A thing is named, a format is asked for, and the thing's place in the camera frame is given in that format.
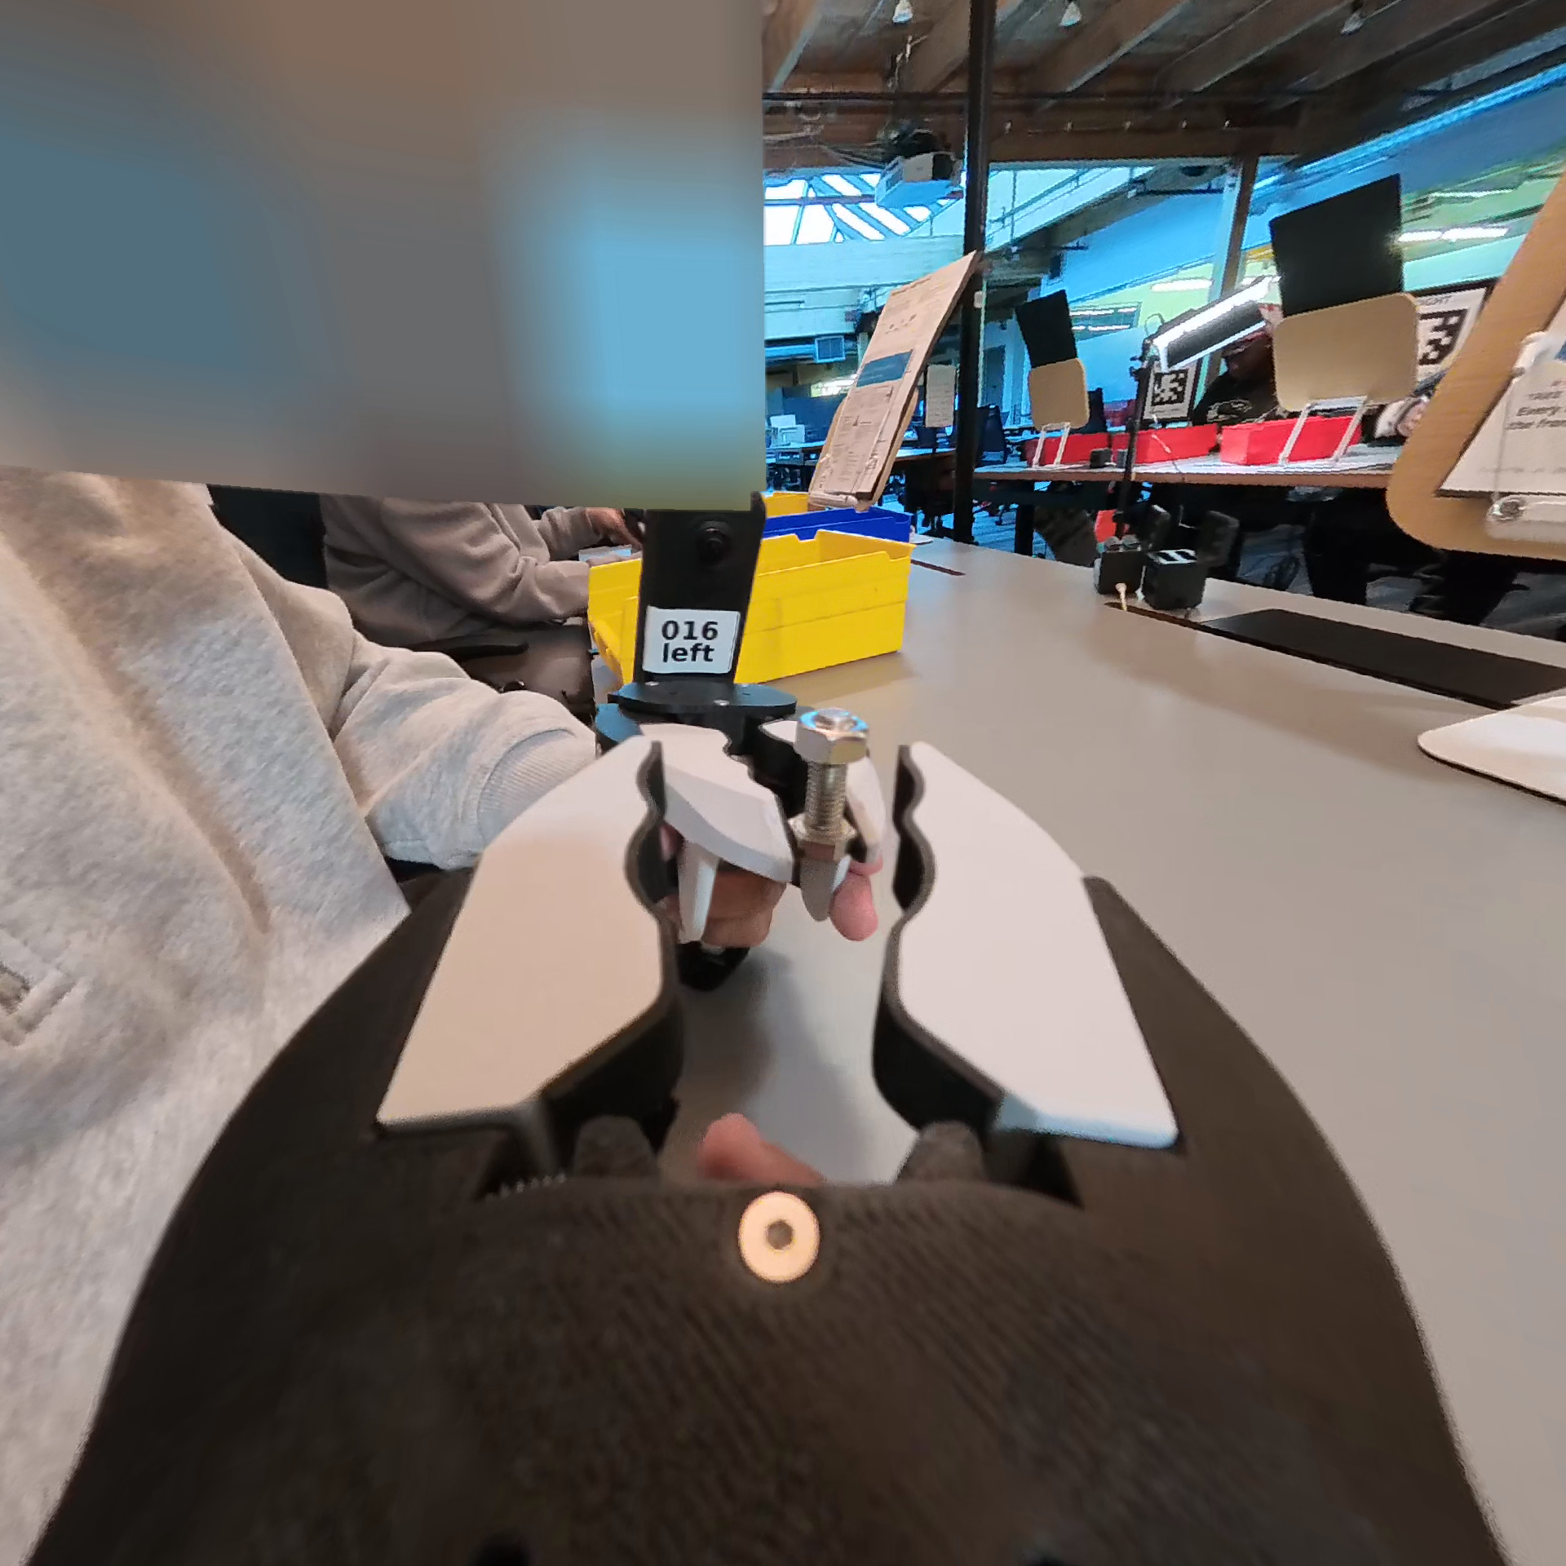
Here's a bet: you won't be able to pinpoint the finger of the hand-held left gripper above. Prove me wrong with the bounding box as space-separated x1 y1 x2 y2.
759 719 888 923
641 722 800 946

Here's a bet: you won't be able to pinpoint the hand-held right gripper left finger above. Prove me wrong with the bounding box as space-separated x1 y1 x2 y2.
376 740 686 1152

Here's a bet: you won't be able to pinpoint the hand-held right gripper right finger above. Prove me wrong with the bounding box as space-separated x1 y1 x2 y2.
871 740 1182 1179

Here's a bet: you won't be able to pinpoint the silver hex bolt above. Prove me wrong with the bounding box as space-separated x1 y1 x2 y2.
793 707 876 824

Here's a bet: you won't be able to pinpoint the person's left forearm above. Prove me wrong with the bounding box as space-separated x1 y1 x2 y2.
246 527 602 873

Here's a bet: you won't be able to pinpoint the grey desk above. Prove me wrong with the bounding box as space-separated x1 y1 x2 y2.
587 538 1566 1566

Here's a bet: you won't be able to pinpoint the person's left hand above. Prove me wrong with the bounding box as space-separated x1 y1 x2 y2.
658 826 884 955

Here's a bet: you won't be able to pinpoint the person's right hand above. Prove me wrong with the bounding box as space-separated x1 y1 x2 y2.
699 1110 824 1188

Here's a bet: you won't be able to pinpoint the yellow plastic bin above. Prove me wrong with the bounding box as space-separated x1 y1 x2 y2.
587 527 918 687

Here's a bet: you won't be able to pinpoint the blue plastic bin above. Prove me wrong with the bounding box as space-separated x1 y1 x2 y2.
759 505 918 545

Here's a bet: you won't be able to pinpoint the wooden instruction board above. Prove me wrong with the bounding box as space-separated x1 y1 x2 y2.
806 249 987 509
1388 173 1566 563

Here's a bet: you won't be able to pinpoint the person's grey sweatshirt torso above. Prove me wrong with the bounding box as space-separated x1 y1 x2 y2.
0 471 490 1566

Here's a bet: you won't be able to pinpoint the small black panel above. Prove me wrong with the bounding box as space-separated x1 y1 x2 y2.
1017 291 1081 367

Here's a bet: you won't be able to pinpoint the black support column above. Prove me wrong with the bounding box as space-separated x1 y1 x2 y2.
963 0 999 540

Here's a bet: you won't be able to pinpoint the ceiling projector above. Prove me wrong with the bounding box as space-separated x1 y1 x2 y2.
876 153 963 212

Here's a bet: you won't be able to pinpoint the wooden background table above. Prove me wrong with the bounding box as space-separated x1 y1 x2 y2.
973 443 1402 490

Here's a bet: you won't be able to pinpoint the red plastic bin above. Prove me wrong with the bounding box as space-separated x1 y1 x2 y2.
1022 424 1221 468
1221 416 1363 468

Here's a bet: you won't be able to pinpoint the black mat strip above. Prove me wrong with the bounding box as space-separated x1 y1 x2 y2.
1125 606 1566 712

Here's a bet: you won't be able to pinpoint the white board stand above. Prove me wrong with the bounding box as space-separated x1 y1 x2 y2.
1420 695 1566 801

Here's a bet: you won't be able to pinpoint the white light bar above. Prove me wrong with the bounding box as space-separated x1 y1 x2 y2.
1152 293 1273 371

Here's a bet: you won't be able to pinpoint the large tan board on stand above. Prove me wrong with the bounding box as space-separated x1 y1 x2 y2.
1271 293 1420 411

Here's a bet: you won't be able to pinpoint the large black panel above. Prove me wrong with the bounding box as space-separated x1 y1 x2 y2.
1270 174 1407 321

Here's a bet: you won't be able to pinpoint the white instruction sheet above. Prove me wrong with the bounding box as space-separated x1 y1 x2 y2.
1436 331 1566 503

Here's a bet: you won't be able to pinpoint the large fiducial marker tag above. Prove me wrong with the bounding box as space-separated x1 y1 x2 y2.
1412 281 1497 385

